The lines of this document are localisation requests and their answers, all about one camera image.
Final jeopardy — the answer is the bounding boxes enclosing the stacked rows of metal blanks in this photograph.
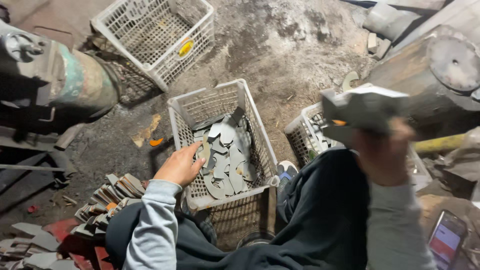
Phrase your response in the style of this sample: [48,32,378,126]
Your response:
[74,173,147,238]

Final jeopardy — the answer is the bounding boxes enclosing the single curved metal blank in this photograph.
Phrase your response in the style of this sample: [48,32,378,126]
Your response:
[341,71,360,92]

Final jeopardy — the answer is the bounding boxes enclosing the smartphone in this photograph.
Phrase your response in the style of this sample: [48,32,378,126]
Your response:
[428,209,469,270]

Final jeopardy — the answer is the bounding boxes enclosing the empty white plastic crate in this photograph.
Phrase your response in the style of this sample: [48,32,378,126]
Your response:
[91,0,215,92]

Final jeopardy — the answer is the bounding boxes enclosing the stack of grey metal blanks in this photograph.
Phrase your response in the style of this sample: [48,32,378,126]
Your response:
[320,85,411,145]

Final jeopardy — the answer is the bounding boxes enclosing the rusty green machine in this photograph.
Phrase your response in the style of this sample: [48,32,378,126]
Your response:
[0,19,122,141]

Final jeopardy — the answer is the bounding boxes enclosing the person's left hand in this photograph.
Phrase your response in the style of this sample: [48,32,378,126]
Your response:
[153,141,206,188]

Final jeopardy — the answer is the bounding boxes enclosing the person's dark trousers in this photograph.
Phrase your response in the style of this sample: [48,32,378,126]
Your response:
[105,147,372,270]

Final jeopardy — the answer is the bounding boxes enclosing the round metal bowl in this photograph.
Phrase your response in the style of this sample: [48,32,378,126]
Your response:
[236,230,276,249]

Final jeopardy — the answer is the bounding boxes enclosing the person's right hand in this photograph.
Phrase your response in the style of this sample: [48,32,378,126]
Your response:
[352,117,418,187]

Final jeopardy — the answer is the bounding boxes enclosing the small white plastic crate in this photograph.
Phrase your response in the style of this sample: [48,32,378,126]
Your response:
[283,101,344,167]

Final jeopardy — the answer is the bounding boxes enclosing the person's sneaker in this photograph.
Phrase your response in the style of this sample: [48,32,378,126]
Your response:
[276,160,299,194]

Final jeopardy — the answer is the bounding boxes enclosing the white plastic crate with blanks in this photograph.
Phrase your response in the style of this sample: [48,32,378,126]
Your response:
[167,78,280,211]

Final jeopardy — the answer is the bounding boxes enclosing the yellow bar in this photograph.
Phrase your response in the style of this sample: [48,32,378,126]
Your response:
[412,133,466,154]

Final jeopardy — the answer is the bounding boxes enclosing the loose grey metal offcuts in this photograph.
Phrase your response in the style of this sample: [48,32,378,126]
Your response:
[0,222,79,270]

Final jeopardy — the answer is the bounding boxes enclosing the round metal disc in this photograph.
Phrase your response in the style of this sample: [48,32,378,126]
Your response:
[427,35,480,92]

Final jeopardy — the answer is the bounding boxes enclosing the pile of grey metal blanks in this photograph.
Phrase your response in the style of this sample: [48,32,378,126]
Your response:
[192,106,260,200]

